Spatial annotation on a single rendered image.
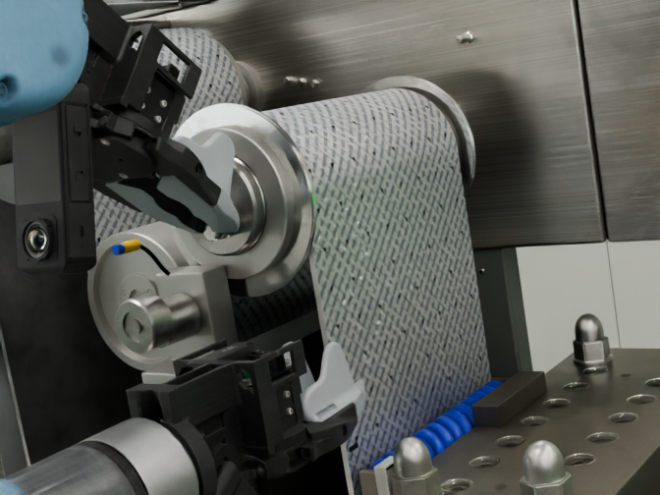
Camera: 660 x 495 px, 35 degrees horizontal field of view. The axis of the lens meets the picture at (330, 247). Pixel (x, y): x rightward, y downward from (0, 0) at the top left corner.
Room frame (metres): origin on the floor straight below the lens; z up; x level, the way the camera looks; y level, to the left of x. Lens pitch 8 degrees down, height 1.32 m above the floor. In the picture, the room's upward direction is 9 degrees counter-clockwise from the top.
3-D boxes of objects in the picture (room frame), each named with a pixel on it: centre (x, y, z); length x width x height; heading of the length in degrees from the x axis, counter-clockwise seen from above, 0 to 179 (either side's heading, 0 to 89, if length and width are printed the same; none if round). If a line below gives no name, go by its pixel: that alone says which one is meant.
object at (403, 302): (0.86, -0.06, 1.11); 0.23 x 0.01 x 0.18; 143
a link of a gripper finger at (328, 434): (0.70, 0.03, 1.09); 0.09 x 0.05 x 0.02; 142
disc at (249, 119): (0.80, 0.06, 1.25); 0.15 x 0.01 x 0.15; 53
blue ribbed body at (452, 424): (0.84, -0.07, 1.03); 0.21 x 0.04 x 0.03; 143
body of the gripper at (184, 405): (0.66, 0.09, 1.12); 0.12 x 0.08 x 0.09; 143
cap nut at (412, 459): (0.71, -0.03, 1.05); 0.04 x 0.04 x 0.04
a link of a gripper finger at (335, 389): (0.74, 0.01, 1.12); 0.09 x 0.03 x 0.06; 142
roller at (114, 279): (0.96, 0.09, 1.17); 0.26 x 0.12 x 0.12; 143
